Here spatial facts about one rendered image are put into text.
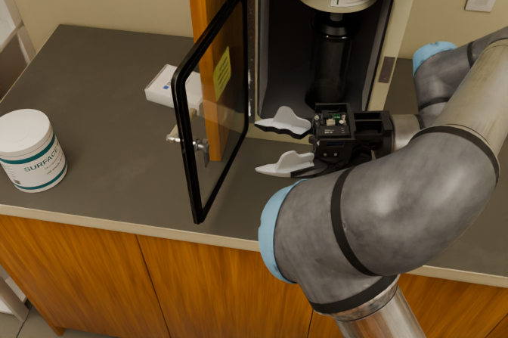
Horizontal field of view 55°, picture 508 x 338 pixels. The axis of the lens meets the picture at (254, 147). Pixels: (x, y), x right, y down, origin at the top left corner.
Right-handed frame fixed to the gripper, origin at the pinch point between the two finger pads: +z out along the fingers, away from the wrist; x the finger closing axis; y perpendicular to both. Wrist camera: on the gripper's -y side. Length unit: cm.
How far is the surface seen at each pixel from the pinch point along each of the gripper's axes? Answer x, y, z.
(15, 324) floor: -4, -126, 95
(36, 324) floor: -4, -126, 87
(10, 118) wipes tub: -22, -19, 55
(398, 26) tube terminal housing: -27.2, 0.5, -27.2
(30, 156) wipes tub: -13, -21, 49
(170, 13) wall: -76, -37, 27
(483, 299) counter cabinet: 12, -47, -51
